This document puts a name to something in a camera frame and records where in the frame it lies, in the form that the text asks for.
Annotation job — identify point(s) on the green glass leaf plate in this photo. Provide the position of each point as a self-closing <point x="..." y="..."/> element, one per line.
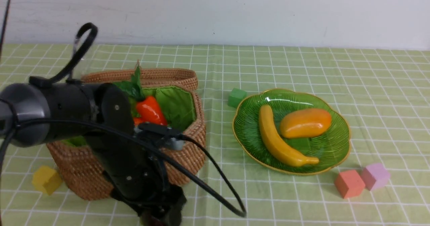
<point x="331" y="147"/>

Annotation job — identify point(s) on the green checkered tablecloth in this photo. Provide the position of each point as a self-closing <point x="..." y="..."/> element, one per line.
<point x="383" y="94"/>

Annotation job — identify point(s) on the dark purple toy mangosteen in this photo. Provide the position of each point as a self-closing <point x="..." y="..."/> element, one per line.
<point x="146" y="219"/>

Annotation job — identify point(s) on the orange toy carrot green leaves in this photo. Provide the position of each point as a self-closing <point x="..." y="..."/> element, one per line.
<point x="144" y="108"/>

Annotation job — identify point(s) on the green foam cube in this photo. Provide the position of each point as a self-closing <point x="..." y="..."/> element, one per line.
<point x="235" y="97"/>

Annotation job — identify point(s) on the yellow foam cube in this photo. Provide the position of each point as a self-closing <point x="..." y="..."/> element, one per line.
<point x="46" y="180"/>

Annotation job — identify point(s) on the pink foam cube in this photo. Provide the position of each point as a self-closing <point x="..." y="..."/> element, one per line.
<point x="375" y="176"/>

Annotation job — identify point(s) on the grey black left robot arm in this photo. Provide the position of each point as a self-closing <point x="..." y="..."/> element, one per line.
<point x="101" y="113"/>

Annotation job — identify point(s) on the woven wicker basket green lining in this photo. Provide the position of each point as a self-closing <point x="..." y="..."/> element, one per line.
<point x="182" y="108"/>

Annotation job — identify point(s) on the yellow toy banana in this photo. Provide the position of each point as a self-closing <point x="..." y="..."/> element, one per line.
<point x="276" y="145"/>

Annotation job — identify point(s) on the red foam cube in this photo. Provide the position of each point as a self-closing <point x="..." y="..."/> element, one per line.
<point x="349" y="184"/>

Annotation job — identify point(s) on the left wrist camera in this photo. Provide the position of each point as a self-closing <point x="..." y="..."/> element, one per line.
<point x="160" y="136"/>

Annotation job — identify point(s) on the orange yellow toy mango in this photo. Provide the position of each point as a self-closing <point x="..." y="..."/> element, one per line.
<point x="305" y="123"/>

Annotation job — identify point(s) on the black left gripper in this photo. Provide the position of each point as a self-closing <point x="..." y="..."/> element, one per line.
<point x="139" y="178"/>

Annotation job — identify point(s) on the woven wicker basket lid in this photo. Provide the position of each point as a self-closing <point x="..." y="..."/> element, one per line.
<point x="151" y="76"/>

